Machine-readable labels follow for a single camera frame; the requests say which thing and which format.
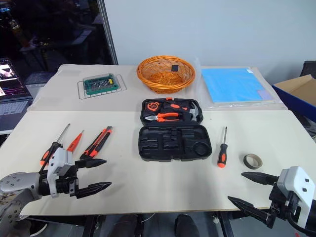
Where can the metal window frame post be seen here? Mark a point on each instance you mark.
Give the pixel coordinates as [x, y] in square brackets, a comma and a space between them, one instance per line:
[108, 37]

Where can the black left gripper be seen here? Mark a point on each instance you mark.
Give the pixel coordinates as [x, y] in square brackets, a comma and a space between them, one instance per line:
[65, 186]

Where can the orange black tape measure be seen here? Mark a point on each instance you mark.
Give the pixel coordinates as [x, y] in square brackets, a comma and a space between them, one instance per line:
[153, 105]

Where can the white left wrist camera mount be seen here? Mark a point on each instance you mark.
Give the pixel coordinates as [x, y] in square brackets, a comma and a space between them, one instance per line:
[59, 160]

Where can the orange woven basket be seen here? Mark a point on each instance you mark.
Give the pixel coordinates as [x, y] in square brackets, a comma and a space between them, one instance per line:
[153, 81]

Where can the small black card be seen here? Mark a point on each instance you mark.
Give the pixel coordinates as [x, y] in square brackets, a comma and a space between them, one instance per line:
[175, 68]

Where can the open laptop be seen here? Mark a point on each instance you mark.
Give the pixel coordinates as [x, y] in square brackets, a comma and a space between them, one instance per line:
[12, 108]

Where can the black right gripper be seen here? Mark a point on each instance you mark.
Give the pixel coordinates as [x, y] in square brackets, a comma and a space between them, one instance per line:
[284, 201]

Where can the orange black utility knife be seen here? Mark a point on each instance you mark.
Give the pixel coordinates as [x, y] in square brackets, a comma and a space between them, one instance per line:
[97, 143]

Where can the black tool case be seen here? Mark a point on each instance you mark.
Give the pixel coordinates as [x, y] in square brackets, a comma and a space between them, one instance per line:
[153, 145]

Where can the blue paper pad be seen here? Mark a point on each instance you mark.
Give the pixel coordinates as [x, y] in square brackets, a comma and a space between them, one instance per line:
[232, 84]

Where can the orange black claw hammer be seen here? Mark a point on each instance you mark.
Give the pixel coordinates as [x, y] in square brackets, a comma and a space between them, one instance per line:
[193, 112]

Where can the dark rounded shape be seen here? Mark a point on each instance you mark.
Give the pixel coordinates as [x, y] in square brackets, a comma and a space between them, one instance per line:
[186, 225]

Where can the black chair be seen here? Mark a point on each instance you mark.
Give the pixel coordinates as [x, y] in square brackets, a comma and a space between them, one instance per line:
[309, 69]

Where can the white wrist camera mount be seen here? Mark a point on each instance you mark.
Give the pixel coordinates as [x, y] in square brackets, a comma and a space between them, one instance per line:
[296, 180]
[59, 160]

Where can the short shaft black orange screwdriver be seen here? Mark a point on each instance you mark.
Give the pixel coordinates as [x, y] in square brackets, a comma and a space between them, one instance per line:
[222, 153]

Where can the clear plastic bag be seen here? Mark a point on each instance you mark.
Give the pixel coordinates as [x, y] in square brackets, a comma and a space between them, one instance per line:
[207, 106]

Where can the green screwdriver bit box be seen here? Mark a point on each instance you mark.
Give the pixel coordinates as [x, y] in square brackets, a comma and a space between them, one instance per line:
[98, 91]

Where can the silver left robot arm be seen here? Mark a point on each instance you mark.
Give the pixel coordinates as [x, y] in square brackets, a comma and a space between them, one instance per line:
[17, 181]

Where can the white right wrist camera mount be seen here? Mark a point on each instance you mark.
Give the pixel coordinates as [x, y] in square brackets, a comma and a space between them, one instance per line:
[296, 180]

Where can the grey tape roll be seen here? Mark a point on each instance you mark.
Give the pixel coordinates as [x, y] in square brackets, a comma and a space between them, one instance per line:
[247, 165]

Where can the blue cardboard box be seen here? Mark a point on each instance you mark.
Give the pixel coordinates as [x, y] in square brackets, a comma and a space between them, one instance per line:
[288, 98]

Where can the long shaft black orange screwdriver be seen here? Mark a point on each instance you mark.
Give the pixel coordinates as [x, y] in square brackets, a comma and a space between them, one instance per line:
[49, 151]

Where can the orange test pen screwdriver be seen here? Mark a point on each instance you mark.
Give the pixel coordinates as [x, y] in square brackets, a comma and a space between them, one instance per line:
[74, 143]

